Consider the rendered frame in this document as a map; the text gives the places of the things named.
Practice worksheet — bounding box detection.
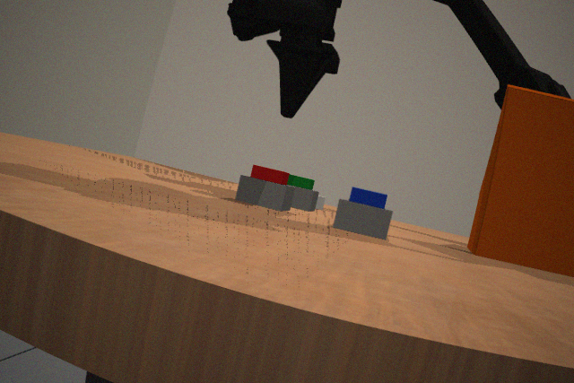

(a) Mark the red button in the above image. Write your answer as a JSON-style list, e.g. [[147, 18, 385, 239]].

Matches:
[[235, 165, 295, 212]]

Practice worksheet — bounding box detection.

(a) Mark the green button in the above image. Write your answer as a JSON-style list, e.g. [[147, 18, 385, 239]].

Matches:
[[287, 174, 319, 212]]

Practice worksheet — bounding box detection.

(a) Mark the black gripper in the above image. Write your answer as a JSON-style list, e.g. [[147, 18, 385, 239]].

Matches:
[[253, 0, 342, 118]]

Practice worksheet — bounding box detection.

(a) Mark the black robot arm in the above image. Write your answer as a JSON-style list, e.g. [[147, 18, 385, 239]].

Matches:
[[227, 0, 571, 108]]

